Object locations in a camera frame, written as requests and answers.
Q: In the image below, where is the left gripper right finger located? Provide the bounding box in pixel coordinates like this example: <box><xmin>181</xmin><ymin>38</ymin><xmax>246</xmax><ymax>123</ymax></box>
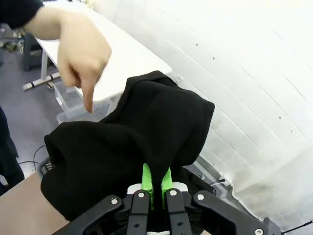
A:
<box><xmin>160</xmin><ymin>168</ymin><xmax>269</xmax><ymax>235</ymax></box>

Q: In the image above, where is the person's left hand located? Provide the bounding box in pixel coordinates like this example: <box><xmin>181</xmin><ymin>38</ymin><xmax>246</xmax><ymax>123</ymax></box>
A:
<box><xmin>57</xmin><ymin>12</ymin><xmax>113</xmax><ymax>114</ymax></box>

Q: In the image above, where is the grey plastic woven basket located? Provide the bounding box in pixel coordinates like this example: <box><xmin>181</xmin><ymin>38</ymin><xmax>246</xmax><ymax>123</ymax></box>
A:
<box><xmin>39</xmin><ymin>156</ymin><xmax>54</xmax><ymax>176</ymax></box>

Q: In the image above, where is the clear plastic storage bin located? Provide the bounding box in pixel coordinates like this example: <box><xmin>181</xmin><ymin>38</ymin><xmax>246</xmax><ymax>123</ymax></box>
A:
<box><xmin>56</xmin><ymin>100</ymin><xmax>111</xmax><ymax>126</ymax></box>

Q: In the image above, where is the black garment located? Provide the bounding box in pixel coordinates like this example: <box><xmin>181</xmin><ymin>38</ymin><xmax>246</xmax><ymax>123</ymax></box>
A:
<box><xmin>40</xmin><ymin>70</ymin><xmax>215</xmax><ymax>221</ymax></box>

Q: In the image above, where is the person's left forearm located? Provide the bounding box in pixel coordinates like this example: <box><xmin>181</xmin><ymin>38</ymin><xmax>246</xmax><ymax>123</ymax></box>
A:
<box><xmin>24</xmin><ymin>6</ymin><xmax>69</xmax><ymax>40</ymax></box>

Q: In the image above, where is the white side table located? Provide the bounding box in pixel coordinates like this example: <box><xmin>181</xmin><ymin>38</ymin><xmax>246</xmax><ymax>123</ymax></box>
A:
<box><xmin>22</xmin><ymin>0</ymin><xmax>173</xmax><ymax>116</ymax></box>

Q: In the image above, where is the grey step stool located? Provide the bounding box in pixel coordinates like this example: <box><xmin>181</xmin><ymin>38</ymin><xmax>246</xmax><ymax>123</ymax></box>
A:
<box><xmin>23</xmin><ymin>31</ymin><xmax>43</xmax><ymax>72</ymax></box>

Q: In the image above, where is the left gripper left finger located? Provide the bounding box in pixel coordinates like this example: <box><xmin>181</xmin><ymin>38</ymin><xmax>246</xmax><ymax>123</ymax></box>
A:
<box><xmin>56</xmin><ymin>163</ymin><xmax>156</xmax><ymax>235</ymax></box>

